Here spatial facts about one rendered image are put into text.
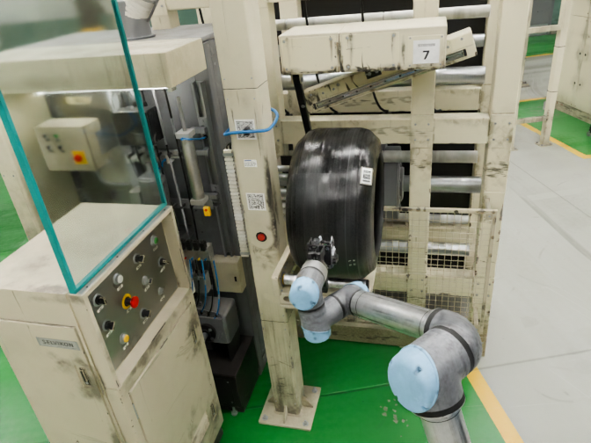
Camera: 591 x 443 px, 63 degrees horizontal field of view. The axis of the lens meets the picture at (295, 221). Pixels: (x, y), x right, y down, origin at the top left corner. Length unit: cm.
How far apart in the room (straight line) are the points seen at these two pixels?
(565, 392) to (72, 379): 227
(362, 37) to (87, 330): 133
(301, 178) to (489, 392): 163
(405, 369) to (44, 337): 111
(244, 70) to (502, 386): 203
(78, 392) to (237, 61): 121
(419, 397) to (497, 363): 195
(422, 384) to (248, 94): 113
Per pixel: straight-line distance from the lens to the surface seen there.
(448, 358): 104
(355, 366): 285
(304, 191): 163
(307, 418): 261
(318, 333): 132
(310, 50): 191
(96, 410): 184
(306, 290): 123
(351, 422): 261
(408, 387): 103
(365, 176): 162
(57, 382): 183
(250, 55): 170
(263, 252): 200
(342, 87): 206
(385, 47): 187
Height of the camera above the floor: 204
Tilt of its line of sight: 29 degrees down
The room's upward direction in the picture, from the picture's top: 6 degrees counter-clockwise
